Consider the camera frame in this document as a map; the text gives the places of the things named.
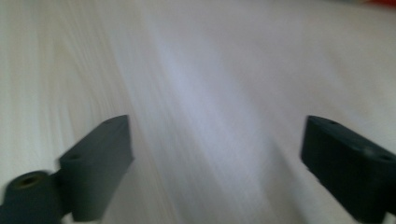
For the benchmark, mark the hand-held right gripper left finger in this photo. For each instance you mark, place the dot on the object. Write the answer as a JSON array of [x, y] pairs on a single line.
[[93, 174]]

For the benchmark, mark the red object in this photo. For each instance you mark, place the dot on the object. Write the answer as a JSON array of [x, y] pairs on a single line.
[[380, 2]]

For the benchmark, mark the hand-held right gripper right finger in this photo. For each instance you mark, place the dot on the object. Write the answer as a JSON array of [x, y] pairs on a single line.
[[348, 174]]

